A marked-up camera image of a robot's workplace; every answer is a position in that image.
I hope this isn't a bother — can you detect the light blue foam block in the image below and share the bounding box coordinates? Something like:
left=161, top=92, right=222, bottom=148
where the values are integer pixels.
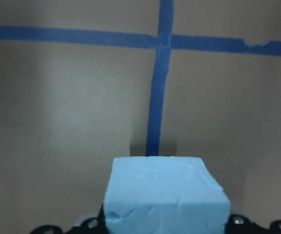
left=103, top=156, right=231, bottom=234

